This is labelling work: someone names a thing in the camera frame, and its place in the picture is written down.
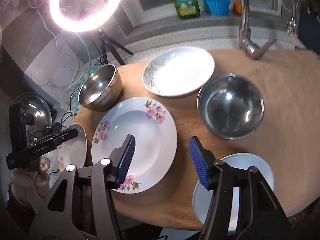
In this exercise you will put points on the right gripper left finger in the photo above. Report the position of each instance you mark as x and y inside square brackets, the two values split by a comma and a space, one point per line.
[59, 216]

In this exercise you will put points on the gloved hand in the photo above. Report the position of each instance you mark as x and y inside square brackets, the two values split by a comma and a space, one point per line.
[30, 188]

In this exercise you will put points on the large steel bowl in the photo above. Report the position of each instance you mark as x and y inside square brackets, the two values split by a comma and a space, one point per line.
[101, 90]

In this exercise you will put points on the steel pot lid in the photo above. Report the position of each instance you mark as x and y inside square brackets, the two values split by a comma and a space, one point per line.
[39, 117]

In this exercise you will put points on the rose pattern plate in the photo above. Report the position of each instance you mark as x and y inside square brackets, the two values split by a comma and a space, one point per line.
[73, 151]

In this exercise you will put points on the pink floral white plate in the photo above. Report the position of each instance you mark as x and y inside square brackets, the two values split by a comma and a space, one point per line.
[156, 141]

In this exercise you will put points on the chrome faucet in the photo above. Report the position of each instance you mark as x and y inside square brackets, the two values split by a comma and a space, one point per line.
[251, 49]

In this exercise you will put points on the blue plastic container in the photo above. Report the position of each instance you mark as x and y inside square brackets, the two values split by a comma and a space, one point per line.
[217, 7]

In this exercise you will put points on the red steel bowl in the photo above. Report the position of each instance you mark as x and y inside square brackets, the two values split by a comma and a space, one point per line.
[231, 106]

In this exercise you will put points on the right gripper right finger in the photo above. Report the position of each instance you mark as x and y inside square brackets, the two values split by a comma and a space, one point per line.
[260, 213]

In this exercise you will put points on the small white bowl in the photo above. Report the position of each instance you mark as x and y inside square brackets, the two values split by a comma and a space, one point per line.
[202, 197]

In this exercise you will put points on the black tripod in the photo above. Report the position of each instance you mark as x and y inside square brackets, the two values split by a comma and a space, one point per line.
[108, 43]

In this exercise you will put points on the ring light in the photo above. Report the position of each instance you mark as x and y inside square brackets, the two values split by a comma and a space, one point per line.
[91, 22]

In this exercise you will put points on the white plate grey leaf pattern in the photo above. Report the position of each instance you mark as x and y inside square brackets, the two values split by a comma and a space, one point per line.
[178, 71]

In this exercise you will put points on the orange fruit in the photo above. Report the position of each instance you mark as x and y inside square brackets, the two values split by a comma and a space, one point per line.
[237, 7]

